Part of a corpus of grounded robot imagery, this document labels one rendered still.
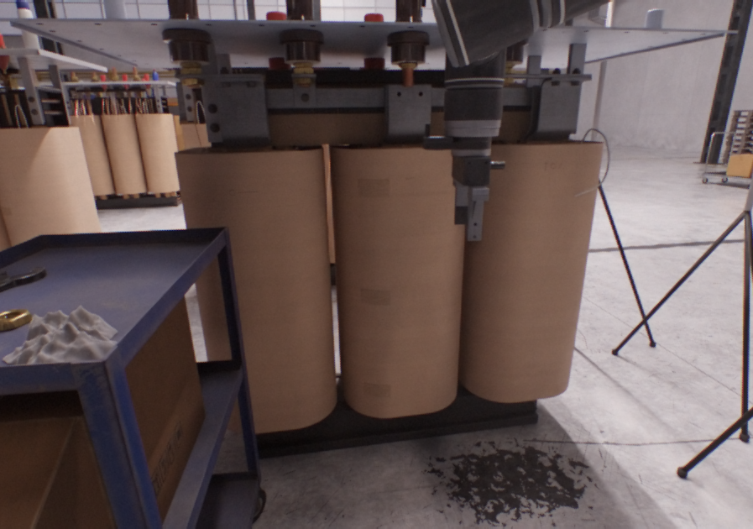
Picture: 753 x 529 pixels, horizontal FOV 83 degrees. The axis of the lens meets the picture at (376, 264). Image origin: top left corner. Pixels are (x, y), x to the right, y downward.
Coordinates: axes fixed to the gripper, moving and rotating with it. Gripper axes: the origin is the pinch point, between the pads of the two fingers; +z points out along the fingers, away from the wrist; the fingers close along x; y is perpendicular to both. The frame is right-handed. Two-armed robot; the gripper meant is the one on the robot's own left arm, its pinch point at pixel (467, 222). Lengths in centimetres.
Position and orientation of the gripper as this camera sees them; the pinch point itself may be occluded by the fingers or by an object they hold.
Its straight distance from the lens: 89.3
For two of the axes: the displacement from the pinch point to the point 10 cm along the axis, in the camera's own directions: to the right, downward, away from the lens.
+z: 0.2, 9.5, 3.2
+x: 0.0, -3.2, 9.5
